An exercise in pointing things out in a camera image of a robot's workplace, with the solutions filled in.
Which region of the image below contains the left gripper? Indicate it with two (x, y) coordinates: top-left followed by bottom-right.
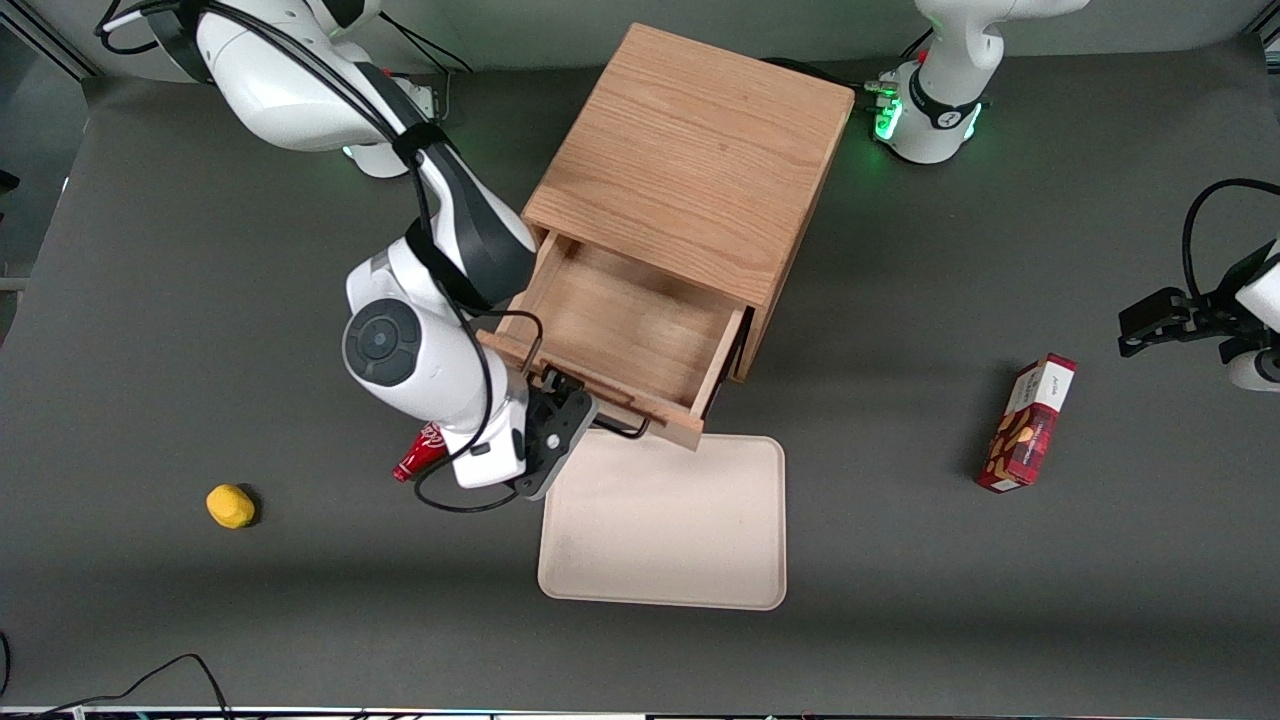
(1117, 240), (1280, 359)

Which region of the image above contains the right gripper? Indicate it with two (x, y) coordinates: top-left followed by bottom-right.
(448, 367), (601, 502)

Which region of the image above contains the wooden drawer with black handle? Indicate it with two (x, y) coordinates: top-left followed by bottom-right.
(477, 230), (753, 452)

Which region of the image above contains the wooden drawer cabinet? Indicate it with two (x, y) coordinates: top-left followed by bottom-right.
(522, 22), (858, 384)

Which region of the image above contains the red cookie box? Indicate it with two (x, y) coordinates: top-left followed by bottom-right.
(976, 353), (1079, 494)

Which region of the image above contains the red cola bottle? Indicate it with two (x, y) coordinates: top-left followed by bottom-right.
(391, 422), (449, 484)

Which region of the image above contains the beige plastic tray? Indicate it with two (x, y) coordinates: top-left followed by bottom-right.
(537, 428), (788, 612)

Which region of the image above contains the yellow lemon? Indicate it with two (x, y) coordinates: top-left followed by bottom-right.
(206, 484), (257, 530)

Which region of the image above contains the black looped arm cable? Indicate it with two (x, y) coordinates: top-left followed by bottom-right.
(1181, 178), (1280, 303)

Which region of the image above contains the black right arm base cable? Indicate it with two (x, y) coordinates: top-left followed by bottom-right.
(378, 12), (476, 75)

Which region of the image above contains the black arm base cable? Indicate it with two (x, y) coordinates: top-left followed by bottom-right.
(378, 12), (476, 75)
(760, 28), (937, 93)

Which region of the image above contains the black left arm base cable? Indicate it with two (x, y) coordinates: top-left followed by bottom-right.
(760, 28), (937, 93)

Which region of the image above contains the long black floor cable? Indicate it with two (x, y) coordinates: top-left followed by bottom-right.
(0, 653), (237, 720)

